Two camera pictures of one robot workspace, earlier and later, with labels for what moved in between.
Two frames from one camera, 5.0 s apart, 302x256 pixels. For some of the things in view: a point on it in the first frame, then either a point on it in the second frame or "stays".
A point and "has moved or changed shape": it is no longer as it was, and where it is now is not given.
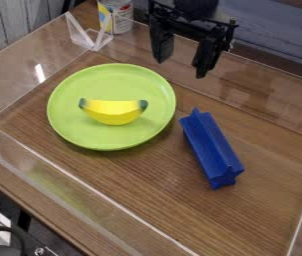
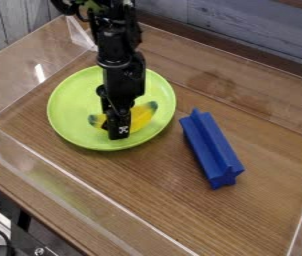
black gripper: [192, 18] to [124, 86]
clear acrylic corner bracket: [88, 37] stays
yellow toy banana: [113, 111] has moved or changed shape
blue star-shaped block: [213, 147] stays
